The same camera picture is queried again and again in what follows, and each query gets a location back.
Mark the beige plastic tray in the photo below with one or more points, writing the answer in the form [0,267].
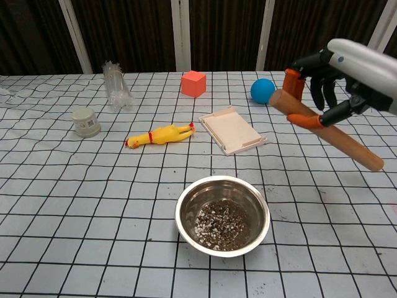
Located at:
[232,130]

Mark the orange cube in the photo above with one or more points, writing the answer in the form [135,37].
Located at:
[193,84]

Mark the yellow rubber chicken toy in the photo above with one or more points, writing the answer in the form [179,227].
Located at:
[161,135]

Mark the stainless steel bowl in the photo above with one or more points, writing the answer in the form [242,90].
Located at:
[252,198]

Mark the blue ball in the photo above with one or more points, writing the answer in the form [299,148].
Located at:
[260,90]

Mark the crushed dark granules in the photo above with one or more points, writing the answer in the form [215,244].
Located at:
[223,228]

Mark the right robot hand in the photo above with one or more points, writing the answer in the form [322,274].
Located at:
[369,74]

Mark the checked white tablecloth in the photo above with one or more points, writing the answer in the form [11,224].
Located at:
[77,201]

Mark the clear plastic tube bundle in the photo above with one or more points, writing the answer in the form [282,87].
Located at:
[116,87]

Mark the wooden rolling pin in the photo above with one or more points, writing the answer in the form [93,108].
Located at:
[347,142]

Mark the grey cylindrical jar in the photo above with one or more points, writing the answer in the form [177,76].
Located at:
[86,122]

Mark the white frame post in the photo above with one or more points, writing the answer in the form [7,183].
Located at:
[76,37]
[180,34]
[265,34]
[384,18]

